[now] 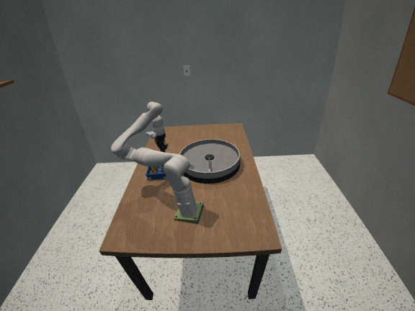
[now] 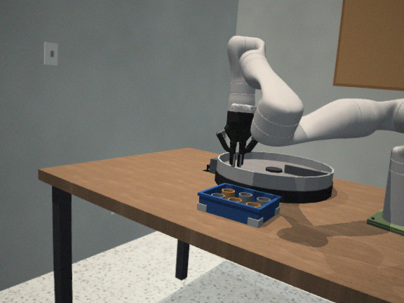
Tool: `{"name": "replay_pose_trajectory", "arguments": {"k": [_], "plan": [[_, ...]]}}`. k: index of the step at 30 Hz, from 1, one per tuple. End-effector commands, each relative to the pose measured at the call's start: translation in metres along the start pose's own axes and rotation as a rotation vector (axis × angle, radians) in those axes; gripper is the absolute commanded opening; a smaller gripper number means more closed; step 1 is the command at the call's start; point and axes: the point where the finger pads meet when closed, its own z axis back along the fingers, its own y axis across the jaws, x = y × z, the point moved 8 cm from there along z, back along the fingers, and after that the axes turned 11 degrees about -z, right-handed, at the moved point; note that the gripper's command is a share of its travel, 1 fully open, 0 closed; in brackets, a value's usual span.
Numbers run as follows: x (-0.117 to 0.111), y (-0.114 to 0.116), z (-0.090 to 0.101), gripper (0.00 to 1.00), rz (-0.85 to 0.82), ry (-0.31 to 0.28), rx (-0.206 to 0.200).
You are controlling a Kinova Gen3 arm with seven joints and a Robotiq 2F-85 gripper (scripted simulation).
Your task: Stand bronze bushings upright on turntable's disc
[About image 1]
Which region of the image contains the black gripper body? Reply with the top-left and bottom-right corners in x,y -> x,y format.
156,133 -> 166,146

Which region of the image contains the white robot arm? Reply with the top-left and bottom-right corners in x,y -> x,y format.
111,102 -> 197,217

